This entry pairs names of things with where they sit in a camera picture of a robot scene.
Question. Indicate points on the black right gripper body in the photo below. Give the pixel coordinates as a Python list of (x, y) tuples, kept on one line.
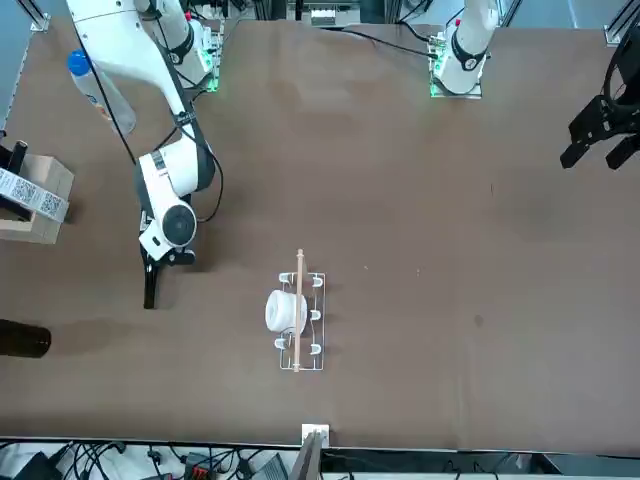
[(182, 257)]

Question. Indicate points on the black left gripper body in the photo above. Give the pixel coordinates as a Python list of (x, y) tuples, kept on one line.
[(612, 117)]

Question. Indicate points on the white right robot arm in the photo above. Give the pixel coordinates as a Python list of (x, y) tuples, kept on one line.
[(175, 175)]

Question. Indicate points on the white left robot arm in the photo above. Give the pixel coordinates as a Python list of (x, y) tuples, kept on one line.
[(470, 45)]

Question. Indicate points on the clear plastic bottle blue cap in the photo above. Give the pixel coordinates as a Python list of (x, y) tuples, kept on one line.
[(120, 112)]

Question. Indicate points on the white label roll strip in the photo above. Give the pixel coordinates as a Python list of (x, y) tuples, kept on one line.
[(30, 192)]

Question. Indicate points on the brown glass bottle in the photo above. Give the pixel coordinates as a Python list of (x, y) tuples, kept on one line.
[(22, 340)]

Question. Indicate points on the black label dispenser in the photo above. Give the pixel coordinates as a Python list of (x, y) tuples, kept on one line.
[(19, 155)]

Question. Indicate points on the white cup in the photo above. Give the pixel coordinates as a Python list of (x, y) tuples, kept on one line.
[(280, 310)]

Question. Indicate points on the light wooden box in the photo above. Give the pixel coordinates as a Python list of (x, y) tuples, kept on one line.
[(47, 170)]

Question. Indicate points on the red black power module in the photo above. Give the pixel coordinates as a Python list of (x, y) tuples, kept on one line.
[(197, 465)]

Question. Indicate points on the aluminium corner post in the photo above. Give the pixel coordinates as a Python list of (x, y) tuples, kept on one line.
[(40, 17), (615, 30)]

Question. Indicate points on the aluminium frame post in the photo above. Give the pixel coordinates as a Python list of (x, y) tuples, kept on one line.
[(315, 435)]

